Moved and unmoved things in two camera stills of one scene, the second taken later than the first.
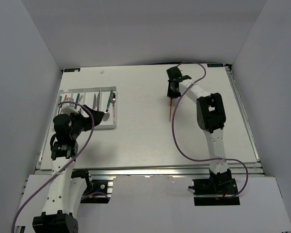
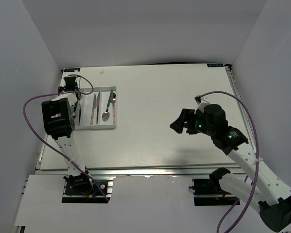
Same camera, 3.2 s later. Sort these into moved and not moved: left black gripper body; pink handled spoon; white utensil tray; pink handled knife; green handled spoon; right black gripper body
Moved: right black gripper body; left black gripper body
Not moved: pink handled spoon; green handled spoon; white utensil tray; pink handled knife
